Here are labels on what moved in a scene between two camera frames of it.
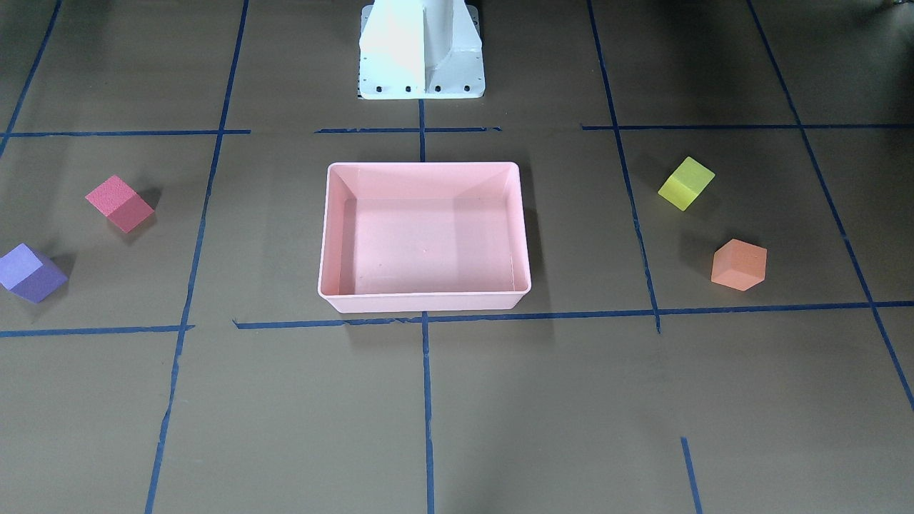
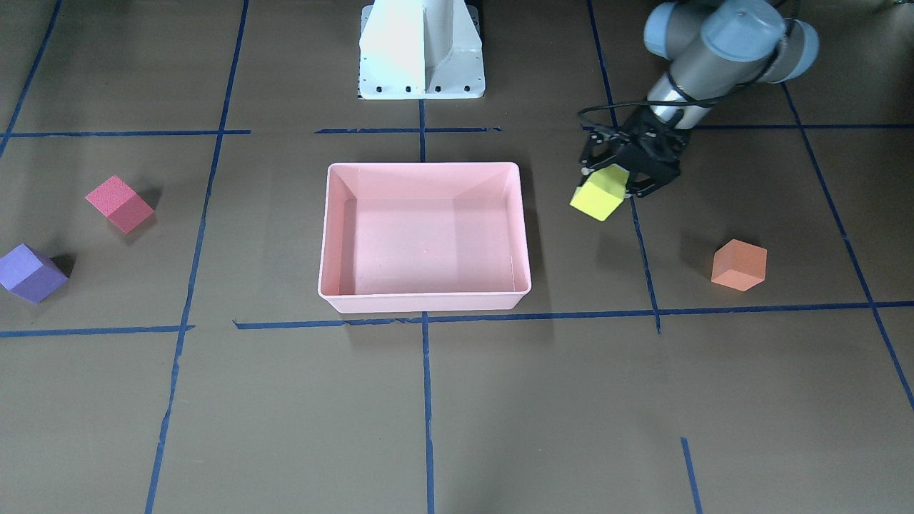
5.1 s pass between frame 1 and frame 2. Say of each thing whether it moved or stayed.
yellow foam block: moved
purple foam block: stayed
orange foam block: stayed
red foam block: stayed
